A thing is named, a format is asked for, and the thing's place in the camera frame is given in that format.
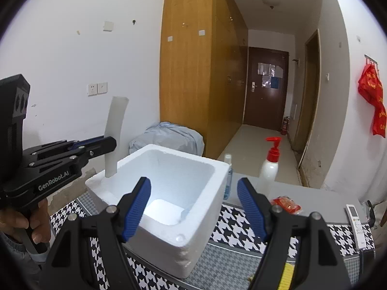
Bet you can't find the person's left forearm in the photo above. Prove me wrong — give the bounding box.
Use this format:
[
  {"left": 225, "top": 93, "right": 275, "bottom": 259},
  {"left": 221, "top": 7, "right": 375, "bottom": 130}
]
[{"left": 0, "top": 232, "right": 43, "bottom": 278}]

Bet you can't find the white pump bottle red cap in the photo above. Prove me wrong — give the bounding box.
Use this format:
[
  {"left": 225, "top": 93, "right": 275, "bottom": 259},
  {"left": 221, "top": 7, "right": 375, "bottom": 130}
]
[{"left": 258, "top": 137, "right": 282, "bottom": 197}]

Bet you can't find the red snack packet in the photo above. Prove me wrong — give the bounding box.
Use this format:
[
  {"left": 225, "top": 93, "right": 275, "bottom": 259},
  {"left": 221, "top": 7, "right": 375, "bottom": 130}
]
[{"left": 271, "top": 196, "right": 302, "bottom": 214}]

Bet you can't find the dark brown door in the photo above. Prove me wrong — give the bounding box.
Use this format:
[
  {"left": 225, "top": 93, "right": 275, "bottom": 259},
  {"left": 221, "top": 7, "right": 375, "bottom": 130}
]
[{"left": 243, "top": 46, "right": 288, "bottom": 131}]

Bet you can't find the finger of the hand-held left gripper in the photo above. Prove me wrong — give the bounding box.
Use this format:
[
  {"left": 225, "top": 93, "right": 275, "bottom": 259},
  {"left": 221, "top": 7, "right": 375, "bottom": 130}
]
[
  {"left": 45, "top": 136, "right": 106, "bottom": 153},
  {"left": 29, "top": 137, "right": 117, "bottom": 170}
]

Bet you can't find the white foam box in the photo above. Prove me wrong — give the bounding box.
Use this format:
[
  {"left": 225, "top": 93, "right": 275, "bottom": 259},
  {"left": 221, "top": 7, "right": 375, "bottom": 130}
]
[{"left": 85, "top": 144, "right": 232, "bottom": 279}]

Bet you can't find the white remote control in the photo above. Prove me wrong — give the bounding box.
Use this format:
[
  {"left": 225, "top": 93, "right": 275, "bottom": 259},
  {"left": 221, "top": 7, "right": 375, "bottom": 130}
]
[{"left": 346, "top": 204, "right": 374, "bottom": 251}]

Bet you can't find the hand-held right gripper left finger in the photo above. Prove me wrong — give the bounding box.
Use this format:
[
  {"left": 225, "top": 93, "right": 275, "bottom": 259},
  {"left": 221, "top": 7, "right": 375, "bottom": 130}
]
[{"left": 39, "top": 177, "right": 152, "bottom": 290}]

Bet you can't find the person's left hand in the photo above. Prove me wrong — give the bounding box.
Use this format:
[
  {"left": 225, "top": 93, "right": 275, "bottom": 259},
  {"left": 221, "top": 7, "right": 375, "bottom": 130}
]
[{"left": 0, "top": 199, "right": 51, "bottom": 246}]

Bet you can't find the white door notice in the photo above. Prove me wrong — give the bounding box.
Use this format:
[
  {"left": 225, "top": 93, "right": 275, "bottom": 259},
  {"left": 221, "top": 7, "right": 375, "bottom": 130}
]
[{"left": 258, "top": 62, "right": 284, "bottom": 78}]

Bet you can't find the wooden side door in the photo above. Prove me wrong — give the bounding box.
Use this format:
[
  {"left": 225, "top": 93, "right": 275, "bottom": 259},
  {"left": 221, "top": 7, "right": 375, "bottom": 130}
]
[{"left": 295, "top": 29, "right": 321, "bottom": 170}]

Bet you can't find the wooden wardrobe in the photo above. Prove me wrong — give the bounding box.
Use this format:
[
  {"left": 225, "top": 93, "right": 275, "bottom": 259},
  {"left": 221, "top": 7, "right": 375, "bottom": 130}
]
[{"left": 159, "top": 0, "right": 249, "bottom": 160}]

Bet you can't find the clear blue spray bottle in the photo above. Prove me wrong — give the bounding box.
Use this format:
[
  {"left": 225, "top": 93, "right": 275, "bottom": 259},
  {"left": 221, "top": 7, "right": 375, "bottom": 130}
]
[{"left": 223, "top": 153, "right": 234, "bottom": 200}]

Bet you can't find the houndstooth tablecloth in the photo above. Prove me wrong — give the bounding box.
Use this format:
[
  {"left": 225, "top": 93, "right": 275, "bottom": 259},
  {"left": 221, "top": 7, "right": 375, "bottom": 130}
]
[{"left": 48, "top": 172, "right": 378, "bottom": 290}]

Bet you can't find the red hanging bag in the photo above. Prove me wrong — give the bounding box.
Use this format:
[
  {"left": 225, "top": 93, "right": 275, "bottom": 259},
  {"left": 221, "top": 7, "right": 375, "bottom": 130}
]
[{"left": 357, "top": 64, "right": 387, "bottom": 138}]

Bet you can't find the light blue cloth bundle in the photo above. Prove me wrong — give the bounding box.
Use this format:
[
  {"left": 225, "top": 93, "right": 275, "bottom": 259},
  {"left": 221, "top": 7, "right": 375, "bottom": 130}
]
[{"left": 129, "top": 122, "right": 204, "bottom": 158}]

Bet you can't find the white foam lid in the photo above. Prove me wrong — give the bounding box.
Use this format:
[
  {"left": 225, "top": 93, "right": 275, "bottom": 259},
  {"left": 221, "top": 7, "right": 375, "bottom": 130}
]
[{"left": 104, "top": 96, "right": 129, "bottom": 178}]

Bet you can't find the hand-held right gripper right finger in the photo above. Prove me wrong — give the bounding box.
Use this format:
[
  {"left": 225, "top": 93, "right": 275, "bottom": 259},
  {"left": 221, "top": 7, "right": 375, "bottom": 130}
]
[{"left": 237, "top": 177, "right": 360, "bottom": 290}]

